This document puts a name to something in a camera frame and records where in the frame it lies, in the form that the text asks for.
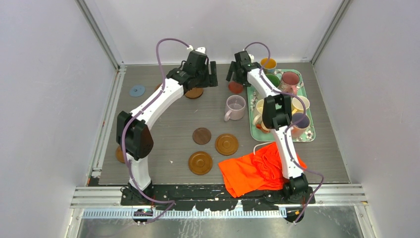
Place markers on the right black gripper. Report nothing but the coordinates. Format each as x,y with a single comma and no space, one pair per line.
233,67

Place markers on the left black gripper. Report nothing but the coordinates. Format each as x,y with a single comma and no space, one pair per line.
210,80

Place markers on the red round coaster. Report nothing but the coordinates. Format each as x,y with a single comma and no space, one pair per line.
235,88

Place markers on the brown wooden coaster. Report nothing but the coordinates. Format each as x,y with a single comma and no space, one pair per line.
194,93
119,155
200,163
226,144
158,87

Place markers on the dark walnut round coaster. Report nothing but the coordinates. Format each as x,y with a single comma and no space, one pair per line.
201,136

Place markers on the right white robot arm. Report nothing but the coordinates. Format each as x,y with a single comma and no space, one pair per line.
276,116

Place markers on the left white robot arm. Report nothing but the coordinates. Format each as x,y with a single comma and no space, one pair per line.
134,128

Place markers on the small tan cup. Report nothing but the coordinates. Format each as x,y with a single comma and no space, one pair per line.
262,127

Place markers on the blue round coaster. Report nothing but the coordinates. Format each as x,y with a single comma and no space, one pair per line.
137,91

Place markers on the blue mug yellow inside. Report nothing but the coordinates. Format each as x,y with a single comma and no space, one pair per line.
269,65

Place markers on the lilac ceramic mug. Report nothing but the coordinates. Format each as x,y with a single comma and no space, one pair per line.
234,108

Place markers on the green inside mug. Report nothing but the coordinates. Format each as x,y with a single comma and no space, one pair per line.
273,79

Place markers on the cream white mug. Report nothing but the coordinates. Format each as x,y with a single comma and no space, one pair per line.
257,112

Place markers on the pink floral mug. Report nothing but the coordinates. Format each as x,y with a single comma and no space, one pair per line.
289,82

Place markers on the orange cloth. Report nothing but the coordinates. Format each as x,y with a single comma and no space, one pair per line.
260,170

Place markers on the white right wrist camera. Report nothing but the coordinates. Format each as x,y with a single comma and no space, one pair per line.
251,58

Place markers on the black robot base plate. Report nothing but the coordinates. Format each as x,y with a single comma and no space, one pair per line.
214,197

